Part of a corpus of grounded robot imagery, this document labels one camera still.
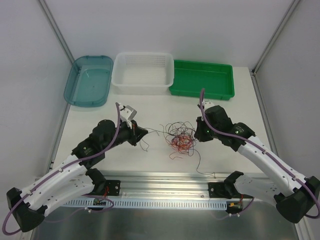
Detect thin black wire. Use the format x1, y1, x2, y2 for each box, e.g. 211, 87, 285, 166
138, 127, 166, 153

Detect orange and purple wires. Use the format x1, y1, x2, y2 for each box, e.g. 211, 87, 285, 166
159, 121, 217, 178

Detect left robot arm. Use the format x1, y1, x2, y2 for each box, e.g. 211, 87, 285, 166
6, 120, 148, 233

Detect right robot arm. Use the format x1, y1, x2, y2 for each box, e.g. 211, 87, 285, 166
194, 101, 320, 224

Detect green plastic tray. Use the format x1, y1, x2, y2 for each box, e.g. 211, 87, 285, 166
169, 60, 235, 101

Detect translucent blue plastic bin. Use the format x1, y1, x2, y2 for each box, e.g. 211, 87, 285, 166
63, 55, 114, 108

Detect white perforated plastic basket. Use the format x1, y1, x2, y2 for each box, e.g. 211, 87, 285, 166
111, 52, 175, 95

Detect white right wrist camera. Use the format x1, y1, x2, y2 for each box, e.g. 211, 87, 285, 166
197, 100, 215, 111

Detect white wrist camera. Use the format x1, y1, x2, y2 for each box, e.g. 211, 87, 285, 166
119, 104, 137, 129
197, 100, 215, 111

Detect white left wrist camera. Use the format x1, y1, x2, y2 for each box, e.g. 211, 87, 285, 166
119, 104, 137, 129

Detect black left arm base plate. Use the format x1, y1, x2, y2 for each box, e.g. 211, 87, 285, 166
102, 180, 121, 197

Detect aluminium mounting rail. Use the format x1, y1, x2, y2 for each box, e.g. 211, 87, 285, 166
101, 170, 229, 201

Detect slotted white cable duct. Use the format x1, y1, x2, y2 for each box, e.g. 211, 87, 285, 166
64, 197, 227, 211

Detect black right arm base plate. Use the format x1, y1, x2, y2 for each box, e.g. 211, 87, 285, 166
207, 182, 228, 199

